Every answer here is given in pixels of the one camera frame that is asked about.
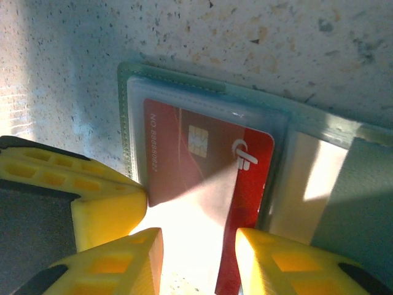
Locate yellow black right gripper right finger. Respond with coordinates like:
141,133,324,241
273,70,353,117
235,227,393,295

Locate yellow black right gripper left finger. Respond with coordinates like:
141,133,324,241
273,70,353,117
17,227,164,295

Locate red credit card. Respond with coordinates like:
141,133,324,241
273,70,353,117
142,97,275,295

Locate green card holder clear sleeves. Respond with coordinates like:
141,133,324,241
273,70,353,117
117,55,393,271

